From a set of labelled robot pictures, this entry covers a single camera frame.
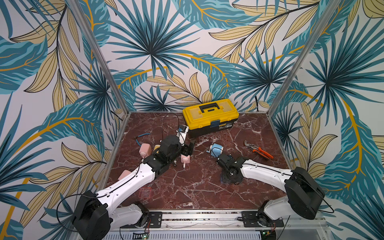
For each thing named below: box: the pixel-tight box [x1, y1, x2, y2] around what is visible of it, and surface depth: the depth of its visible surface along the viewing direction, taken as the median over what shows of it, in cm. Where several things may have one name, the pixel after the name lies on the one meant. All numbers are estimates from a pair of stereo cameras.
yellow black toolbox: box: [182, 99, 240, 135], surface depth 99 cm
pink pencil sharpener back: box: [180, 154, 191, 168], surface depth 90 cm
